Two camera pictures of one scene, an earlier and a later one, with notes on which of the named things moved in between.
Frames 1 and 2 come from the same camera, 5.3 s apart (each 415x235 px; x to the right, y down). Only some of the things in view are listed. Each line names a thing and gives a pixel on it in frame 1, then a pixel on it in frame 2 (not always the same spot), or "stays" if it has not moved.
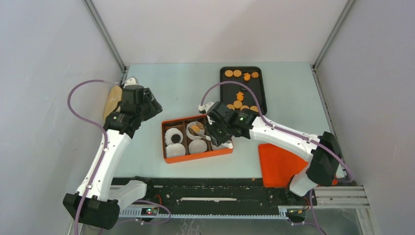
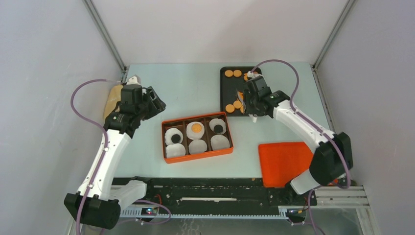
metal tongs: (201, 128) to (243, 104)
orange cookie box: (180, 145) stays
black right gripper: (209, 129) to (248, 110)
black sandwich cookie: (175, 138) stays
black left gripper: (154, 107) stays
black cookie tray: (234, 96) stays
